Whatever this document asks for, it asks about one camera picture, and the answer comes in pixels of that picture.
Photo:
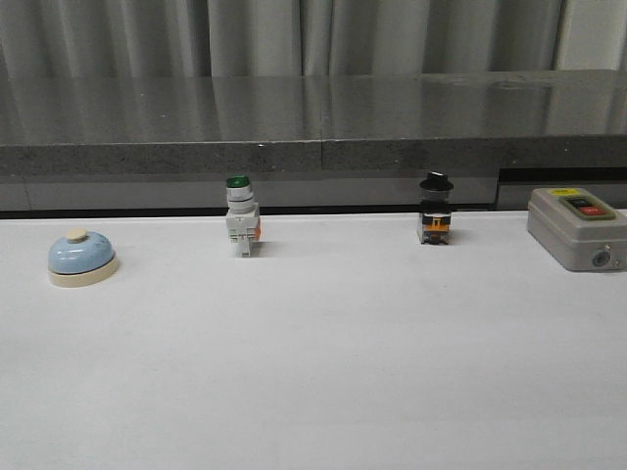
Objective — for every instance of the blue desk bell cream base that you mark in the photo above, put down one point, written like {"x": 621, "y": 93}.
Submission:
{"x": 81, "y": 258}

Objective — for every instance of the black rotary selector switch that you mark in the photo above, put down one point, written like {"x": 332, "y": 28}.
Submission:
{"x": 435, "y": 212}

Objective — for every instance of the grey pleated curtain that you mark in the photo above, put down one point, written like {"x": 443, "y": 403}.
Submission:
{"x": 292, "y": 38}

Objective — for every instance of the green pushbutton switch white body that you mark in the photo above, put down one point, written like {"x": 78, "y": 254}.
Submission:
{"x": 243, "y": 219}

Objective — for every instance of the grey push-button control box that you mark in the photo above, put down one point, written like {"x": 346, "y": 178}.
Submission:
{"x": 581, "y": 231}

